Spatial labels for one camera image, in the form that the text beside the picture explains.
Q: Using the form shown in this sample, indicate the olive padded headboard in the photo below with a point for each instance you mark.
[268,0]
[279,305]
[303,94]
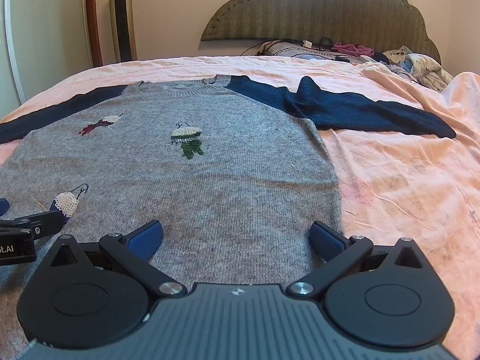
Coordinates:
[322,5]

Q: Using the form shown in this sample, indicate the white wardrobe with flower print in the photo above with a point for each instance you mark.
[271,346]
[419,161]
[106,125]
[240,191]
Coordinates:
[41,26]

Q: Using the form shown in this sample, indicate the grey sweater with navy sleeves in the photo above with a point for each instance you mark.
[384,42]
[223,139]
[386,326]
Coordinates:
[210,165]

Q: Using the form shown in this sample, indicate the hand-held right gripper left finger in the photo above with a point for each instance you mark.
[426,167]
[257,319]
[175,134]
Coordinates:
[147,240]

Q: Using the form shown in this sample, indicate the magenta cloth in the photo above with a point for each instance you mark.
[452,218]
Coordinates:
[352,49]

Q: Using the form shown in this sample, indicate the brown wooden door frame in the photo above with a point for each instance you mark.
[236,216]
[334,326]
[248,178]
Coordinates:
[93,18]

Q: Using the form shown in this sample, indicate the patterned pillow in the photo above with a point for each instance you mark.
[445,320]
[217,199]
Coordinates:
[290,49]

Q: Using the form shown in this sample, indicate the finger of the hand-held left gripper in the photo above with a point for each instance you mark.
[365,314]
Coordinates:
[41,223]
[3,206]

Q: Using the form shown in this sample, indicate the pink bed sheet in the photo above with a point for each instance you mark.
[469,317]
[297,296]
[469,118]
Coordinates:
[397,180]

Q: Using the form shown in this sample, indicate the gold tower heater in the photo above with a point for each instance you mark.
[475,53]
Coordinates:
[122,15]

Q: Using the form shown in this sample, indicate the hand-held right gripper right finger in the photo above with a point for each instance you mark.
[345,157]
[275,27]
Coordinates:
[325,243]

